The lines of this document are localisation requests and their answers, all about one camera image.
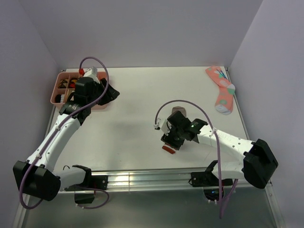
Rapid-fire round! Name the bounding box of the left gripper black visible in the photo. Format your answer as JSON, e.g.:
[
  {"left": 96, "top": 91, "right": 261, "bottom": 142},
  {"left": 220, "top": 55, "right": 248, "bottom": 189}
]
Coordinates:
[{"left": 87, "top": 78, "right": 119, "bottom": 107}]

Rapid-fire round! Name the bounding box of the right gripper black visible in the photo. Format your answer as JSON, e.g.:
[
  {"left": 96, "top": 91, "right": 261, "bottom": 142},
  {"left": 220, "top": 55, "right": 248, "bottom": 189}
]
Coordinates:
[{"left": 161, "top": 123, "right": 185, "bottom": 151}]

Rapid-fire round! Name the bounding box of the taupe sock red striped cuff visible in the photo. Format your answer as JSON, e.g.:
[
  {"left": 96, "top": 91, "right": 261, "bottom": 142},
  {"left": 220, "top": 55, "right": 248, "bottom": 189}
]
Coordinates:
[{"left": 161, "top": 106, "right": 189, "bottom": 154}]

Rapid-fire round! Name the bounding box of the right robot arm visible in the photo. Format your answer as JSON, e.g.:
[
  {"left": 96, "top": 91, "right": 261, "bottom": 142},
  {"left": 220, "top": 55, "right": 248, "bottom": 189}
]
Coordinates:
[{"left": 154, "top": 111, "right": 278, "bottom": 189}]

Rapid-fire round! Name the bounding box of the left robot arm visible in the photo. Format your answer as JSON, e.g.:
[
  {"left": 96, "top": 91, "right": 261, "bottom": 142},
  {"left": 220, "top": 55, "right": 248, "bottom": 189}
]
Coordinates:
[{"left": 13, "top": 77, "right": 120, "bottom": 209}]

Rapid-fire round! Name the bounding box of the rolled dark red sock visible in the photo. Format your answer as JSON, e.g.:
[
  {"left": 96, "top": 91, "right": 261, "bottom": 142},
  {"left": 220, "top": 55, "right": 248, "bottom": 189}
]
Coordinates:
[{"left": 68, "top": 78, "right": 77, "bottom": 89}]

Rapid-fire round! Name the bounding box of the rolled beige sock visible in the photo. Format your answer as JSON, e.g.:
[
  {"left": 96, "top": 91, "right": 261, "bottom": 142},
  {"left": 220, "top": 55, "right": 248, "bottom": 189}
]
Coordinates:
[{"left": 65, "top": 89, "right": 74, "bottom": 100}]

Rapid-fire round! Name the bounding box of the pink divided organizer tray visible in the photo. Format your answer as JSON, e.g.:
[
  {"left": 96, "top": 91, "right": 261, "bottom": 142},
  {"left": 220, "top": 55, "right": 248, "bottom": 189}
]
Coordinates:
[{"left": 50, "top": 69, "right": 106, "bottom": 110}]

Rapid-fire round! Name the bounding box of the rolled brown black sock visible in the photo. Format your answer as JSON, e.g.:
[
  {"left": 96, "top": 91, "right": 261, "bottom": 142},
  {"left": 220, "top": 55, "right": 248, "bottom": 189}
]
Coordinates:
[{"left": 58, "top": 79, "right": 68, "bottom": 89}]

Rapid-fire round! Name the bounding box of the rolled black white sock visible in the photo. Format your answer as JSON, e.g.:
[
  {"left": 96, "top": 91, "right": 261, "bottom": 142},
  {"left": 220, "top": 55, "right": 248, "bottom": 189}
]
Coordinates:
[{"left": 55, "top": 94, "right": 65, "bottom": 104}]

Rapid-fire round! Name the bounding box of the pink patterned sock pair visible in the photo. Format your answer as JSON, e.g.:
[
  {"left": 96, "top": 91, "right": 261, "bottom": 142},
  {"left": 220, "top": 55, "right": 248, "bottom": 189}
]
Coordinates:
[{"left": 205, "top": 66, "right": 236, "bottom": 115}]

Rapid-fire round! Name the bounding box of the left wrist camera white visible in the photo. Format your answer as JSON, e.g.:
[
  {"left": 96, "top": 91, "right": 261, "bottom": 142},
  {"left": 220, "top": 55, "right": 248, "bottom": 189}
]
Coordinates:
[{"left": 78, "top": 66, "right": 100, "bottom": 83}]

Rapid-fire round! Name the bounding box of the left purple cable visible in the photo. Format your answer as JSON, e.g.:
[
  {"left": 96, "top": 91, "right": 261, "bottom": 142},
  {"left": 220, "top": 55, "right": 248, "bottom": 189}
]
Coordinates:
[{"left": 19, "top": 56, "right": 110, "bottom": 209}]

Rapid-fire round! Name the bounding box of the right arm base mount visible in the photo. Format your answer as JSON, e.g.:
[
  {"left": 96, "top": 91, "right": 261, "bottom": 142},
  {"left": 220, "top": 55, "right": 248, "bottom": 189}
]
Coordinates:
[{"left": 188, "top": 171, "right": 219, "bottom": 201}]

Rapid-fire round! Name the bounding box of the aluminium rail frame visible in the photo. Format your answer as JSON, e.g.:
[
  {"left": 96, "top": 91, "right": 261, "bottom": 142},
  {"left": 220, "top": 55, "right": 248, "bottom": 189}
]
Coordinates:
[{"left": 11, "top": 67, "right": 285, "bottom": 228}]

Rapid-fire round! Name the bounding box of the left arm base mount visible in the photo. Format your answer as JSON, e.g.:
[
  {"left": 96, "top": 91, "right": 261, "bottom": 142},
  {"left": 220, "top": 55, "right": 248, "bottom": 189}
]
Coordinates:
[{"left": 64, "top": 175, "right": 110, "bottom": 209}]

